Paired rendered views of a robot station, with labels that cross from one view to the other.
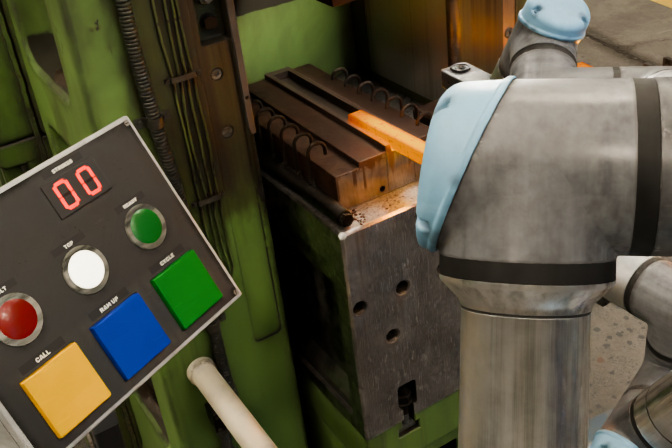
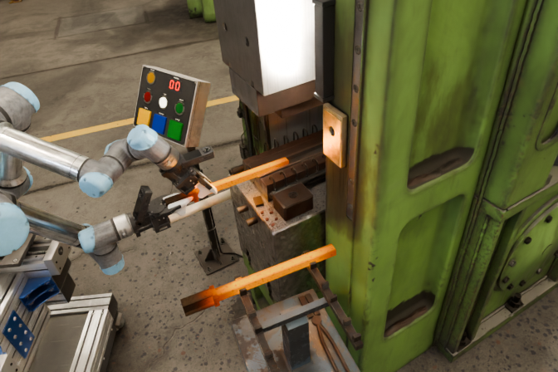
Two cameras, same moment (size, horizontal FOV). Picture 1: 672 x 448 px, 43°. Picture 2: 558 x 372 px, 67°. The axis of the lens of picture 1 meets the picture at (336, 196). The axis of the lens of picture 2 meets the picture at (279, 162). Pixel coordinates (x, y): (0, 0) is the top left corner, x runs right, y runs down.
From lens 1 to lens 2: 1.90 m
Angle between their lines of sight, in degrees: 73
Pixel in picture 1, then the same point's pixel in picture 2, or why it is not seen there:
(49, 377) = (142, 112)
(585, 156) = not seen: outside the picture
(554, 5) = (134, 131)
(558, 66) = (120, 144)
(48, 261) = (159, 93)
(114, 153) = (187, 86)
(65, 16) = not seen: hidden behind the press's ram
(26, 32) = not seen: hidden behind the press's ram
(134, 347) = (156, 125)
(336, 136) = (273, 157)
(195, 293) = (173, 132)
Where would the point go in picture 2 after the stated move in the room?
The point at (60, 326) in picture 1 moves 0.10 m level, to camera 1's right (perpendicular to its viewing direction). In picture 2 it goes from (152, 106) to (146, 119)
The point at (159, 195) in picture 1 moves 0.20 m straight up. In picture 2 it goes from (188, 105) to (177, 59)
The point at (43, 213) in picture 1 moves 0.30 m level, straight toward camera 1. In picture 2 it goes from (165, 83) to (92, 100)
